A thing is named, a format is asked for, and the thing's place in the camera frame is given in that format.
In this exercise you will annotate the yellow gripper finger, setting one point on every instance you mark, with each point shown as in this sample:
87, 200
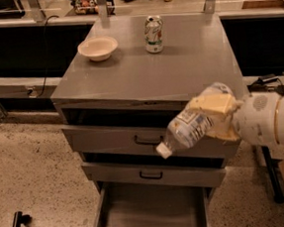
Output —
215, 104
223, 132

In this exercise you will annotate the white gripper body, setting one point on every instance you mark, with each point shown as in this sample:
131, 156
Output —
257, 121

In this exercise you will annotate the clear plastic water bottle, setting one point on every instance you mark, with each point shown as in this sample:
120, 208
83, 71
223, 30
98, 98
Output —
188, 127

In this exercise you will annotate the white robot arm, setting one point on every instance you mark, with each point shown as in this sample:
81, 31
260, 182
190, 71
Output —
279, 121

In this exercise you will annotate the grey top drawer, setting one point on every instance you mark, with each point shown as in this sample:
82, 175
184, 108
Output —
120, 140

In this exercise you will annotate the grey drawer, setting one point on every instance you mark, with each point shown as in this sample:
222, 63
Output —
120, 140
138, 205
171, 175

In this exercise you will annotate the grey middle drawer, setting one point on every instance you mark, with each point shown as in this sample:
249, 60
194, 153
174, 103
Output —
171, 175

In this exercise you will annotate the grey drawer cabinet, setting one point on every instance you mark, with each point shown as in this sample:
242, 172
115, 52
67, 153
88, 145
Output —
136, 89

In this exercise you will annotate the grey bottom drawer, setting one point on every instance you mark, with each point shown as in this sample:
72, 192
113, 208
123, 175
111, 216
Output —
138, 205

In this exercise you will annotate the black metal stand leg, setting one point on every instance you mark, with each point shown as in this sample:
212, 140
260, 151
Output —
272, 166

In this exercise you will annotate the green white soda can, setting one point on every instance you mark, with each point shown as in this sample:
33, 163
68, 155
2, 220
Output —
153, 34

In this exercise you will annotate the white paper bowl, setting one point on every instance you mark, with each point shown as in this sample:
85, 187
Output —
98, 48

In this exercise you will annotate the colourful snack rack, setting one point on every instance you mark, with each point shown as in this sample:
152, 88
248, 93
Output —
85, 7

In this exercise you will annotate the black device on rail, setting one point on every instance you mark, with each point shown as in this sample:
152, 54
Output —
267, 78

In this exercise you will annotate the black top drawer handle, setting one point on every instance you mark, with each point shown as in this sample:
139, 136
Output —
139, 141

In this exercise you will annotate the black drawer handle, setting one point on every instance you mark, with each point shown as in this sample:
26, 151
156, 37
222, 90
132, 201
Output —
139, 141
145, 175

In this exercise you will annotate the black middle drawer handle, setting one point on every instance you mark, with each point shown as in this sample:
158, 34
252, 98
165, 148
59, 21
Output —
145, 175

